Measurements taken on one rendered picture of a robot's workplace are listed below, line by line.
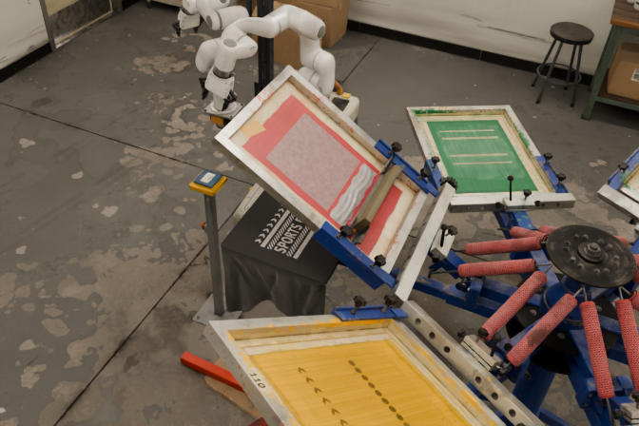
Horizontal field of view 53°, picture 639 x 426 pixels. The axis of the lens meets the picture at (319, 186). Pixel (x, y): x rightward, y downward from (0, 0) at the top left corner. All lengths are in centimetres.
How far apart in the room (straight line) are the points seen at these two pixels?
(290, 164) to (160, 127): 283
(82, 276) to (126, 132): 147
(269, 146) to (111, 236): 204
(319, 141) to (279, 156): 23
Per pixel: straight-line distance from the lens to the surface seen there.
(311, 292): 262
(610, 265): 237
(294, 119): 252
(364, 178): 254
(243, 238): 271
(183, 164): 469
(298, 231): 273
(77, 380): 355
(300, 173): 237
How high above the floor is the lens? 283
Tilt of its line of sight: 39 degrees down
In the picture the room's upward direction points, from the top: 3 degrees clockwise
